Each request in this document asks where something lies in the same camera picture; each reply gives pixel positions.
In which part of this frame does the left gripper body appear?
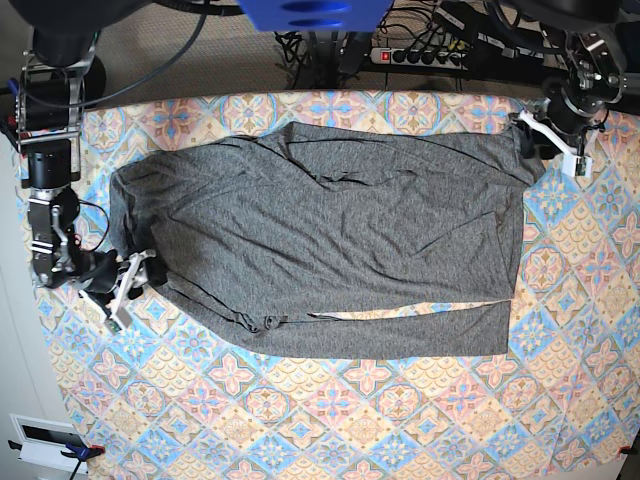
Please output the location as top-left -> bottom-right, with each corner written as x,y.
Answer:
515,108 -> 596,179

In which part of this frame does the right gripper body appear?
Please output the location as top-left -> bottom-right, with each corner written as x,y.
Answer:
75,249 -> 167,331

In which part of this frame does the grey t-shirt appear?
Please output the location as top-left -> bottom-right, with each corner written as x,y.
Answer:
109,122 -> 545,360

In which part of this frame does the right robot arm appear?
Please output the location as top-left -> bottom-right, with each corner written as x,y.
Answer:
8,30 -> 155,334

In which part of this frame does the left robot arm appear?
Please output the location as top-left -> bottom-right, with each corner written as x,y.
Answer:
510,28 -> 639,178

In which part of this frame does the blue clamp bottom left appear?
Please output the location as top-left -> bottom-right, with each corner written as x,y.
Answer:
7,440 -> 105,464

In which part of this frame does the white power strip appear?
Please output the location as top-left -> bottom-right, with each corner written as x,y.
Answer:
369,47 -> 467,69

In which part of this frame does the clamp bottom right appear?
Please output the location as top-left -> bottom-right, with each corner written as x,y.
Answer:
619,446 -> 639,456

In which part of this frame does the white wall outlet box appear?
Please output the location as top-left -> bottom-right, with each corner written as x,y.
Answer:
9,413 -> 84,479

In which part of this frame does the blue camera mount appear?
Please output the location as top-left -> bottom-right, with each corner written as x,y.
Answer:
237,0 -> 393,33

